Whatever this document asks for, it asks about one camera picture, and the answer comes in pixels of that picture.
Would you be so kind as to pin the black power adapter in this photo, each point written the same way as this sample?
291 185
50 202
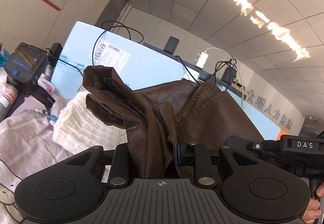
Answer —
229 75

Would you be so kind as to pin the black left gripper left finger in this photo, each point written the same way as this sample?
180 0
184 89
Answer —
119 170

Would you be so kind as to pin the large light blue box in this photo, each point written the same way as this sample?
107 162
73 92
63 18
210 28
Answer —
205 114

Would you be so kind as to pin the person's right hand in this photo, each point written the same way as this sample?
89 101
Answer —
313 211

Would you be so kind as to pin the orange cardboard box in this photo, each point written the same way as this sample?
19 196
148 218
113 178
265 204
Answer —
281 133

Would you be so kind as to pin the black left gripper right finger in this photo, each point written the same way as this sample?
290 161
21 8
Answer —
197 157

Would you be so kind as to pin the cream knitted sweater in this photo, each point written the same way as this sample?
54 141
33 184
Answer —
77 129

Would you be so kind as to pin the white power strip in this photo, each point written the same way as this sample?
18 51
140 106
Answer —
202 59

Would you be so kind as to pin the brown button vest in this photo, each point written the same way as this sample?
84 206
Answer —
115 104

